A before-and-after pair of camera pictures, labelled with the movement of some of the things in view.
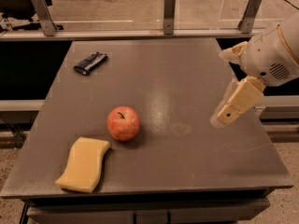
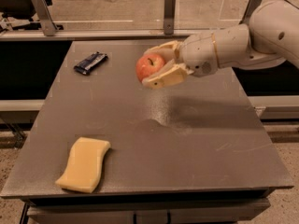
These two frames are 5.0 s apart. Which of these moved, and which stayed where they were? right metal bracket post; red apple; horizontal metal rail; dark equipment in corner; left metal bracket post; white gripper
Moved: white gripper; red apple
Stayed: right metal bracket post; dark equipment in corner; left metal bracket post; horizontal metal rail
